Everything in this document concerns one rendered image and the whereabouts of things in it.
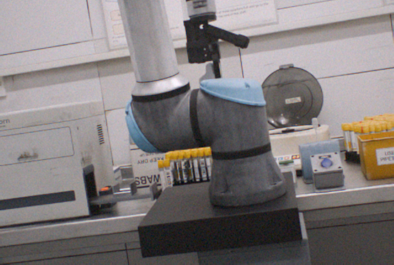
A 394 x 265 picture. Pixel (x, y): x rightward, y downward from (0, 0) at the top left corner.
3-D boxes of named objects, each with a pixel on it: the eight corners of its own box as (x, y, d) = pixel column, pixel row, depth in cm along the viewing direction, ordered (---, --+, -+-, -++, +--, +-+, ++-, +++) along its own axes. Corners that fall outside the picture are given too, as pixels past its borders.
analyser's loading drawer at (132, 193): (77, 210, 153) (74, 190, 153) (85, 204, 160) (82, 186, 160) (153, 200, 150) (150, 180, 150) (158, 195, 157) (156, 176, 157)
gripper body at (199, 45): (192, 66, 157) (185, 21, 157) (223, 61, 156) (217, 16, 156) (189, 65, 150) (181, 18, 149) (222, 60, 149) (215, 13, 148)
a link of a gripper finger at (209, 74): (202, 100, 153) (197, 65, 153) (224, 97, 153) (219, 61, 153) (201, 100, 150) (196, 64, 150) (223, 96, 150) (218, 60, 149)
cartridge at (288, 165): (282, 189, 151) (278, 163, 150) (281, 185, 155) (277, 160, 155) (297, 187, 150) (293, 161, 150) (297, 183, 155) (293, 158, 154)
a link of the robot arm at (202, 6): (215, 0, 156) (213, -5, 147) (218, 17, 156) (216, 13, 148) (187, 4, 156) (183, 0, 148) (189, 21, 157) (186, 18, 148)
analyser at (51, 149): (-12, 230, 156) (-32, 118, 154) (31, 207, 183) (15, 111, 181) (100, 216, 151) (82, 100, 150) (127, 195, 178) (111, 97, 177)
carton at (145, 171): (134, 193, 180) (126, 144, 179) (153, 177, 208) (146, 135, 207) (213, 183, 176) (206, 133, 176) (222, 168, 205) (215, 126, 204)
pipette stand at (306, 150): (306, 184, 153) (301, 146, 152) (301, 180, 159) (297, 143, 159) (345, 179, 152) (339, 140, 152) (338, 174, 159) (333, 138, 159)
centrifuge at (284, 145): (245, 182, 170) (239, 140, 170) (263, 164, 199) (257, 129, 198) (329, 173, 163) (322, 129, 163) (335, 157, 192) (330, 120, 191)
